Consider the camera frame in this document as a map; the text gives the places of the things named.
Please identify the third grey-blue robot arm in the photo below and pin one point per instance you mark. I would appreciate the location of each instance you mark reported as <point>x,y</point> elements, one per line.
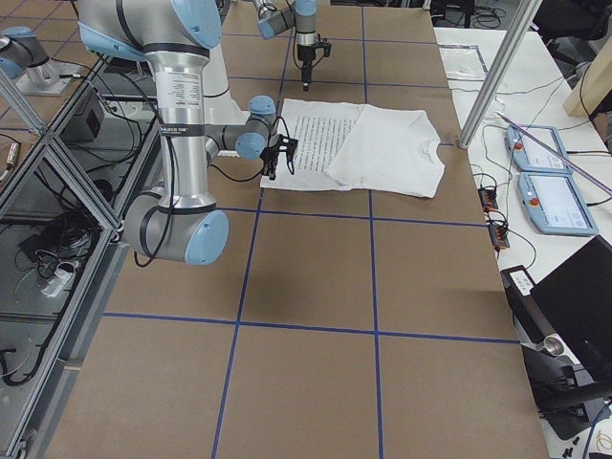
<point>26,63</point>

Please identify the metal rod reacher tool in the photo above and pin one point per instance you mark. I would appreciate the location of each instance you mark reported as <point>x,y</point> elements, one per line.
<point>575,167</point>

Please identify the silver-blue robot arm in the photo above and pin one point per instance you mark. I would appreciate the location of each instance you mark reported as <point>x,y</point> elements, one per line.
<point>301,16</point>
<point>179,220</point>

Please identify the black box white label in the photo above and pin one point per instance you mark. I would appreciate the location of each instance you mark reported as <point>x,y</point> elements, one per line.
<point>518,286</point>

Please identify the upper blue teach pendant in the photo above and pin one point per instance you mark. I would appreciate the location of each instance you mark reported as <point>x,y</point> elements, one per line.
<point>530,156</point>

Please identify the clear plastic sheet taped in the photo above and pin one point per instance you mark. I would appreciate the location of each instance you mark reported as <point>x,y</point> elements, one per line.
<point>463,62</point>

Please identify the white long-sleeve printed shirt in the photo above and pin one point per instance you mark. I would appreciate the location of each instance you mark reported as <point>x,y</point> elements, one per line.
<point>343,146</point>

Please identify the lower blue teach pendant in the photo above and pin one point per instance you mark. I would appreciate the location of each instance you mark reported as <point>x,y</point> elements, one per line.
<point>554,204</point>

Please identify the black monitor stand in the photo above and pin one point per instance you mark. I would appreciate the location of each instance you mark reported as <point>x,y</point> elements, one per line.
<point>566,395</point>

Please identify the aluminium frame post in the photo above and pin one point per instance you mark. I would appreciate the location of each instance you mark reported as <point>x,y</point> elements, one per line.
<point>523,18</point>

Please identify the orange-black electronics board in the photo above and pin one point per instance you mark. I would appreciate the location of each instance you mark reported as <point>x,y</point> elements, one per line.
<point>488,198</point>
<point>498,235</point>

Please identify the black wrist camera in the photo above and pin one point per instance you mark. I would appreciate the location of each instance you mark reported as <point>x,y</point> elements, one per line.
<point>324,45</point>
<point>288,146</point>

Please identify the black laptop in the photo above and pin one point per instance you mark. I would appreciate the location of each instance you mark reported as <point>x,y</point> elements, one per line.
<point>575,298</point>

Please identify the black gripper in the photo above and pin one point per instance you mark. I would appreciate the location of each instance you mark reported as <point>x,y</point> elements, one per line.
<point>304,54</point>
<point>271,156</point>

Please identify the blue teach pendant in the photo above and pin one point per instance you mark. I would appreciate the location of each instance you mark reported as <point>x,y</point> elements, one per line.
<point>530,156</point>
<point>554,204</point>

